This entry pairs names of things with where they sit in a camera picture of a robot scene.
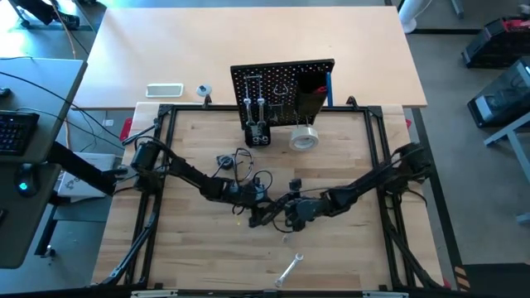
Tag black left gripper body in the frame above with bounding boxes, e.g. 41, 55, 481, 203
223, 180, 270, 207

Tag white tape roll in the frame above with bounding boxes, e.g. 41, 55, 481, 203
288, 125, 320, 152

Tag black computer mouse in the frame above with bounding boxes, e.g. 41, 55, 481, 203
15, 161, 40, 197

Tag grey table frame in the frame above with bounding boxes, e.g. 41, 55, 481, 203
483, 110, 530, 224

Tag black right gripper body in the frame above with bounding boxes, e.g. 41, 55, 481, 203
284, 197, 318, 223

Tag yellow black hazard tape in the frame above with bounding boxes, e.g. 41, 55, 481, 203
452, 265, 473, 292

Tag black support beam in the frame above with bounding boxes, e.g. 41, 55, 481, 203
46, 141, 118, 197

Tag black equipment case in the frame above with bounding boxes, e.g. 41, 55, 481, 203
466, 55, 530, 129
460, 15, 530, 70

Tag white round stand base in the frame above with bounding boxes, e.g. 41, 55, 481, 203
397, 0, 434, 35

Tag clear safety glasses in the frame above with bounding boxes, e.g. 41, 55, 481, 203
231, 147, 255, 183

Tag blue T-handle hex key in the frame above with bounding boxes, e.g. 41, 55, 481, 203
325, 71, 335, 108

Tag black computer keyboard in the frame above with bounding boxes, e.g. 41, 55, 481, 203
0, 109, 41, 157

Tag large beige desk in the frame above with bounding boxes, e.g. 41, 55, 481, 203
73, 5, 429, 110

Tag silver metal bracket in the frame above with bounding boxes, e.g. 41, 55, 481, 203
362, 291, 410, 298
131, 290, 179, 298

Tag white rectangular tray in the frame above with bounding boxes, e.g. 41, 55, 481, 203
145, 82, 185, 99

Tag tall black pegboard bin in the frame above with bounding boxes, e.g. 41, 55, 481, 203
296, 73, 331, 119

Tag black perforated pegboard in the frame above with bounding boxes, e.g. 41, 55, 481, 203
229, 58, 336, 132

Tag black office chair base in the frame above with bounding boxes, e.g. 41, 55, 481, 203
7, 0, 95, 32

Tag grey office desk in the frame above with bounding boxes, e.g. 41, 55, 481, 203
0, 57, 89, 270

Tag small black pegboard shelf bin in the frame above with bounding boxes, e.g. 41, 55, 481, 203
244, 123, 273, 149

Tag black aluminium table frame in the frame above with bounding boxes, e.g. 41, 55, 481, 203
91, 94, 447, 291

